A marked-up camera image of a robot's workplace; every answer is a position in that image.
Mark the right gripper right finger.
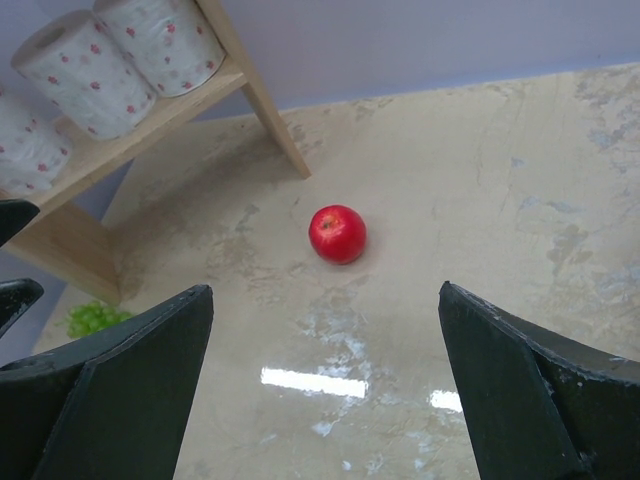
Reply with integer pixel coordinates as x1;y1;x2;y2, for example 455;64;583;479
438;282;639;479

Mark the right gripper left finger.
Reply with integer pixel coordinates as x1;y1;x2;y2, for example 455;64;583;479
1;285;214;479

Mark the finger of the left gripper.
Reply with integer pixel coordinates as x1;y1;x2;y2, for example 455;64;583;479
0;279;44;335
0;199;40;246

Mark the floral paper towel roll back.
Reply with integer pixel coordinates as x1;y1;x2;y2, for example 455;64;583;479
11;10;157;140

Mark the white paper towel roll front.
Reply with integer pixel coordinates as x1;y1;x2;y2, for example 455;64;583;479
93;0;226;97

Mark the wooden three-tier shelf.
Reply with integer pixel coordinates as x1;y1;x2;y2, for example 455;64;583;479
4;0;311;305

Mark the green grapes bunch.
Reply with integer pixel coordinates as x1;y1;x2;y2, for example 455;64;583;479
65;300;133;339

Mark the red apple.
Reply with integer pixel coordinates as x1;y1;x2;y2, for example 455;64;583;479
308;205;367;265

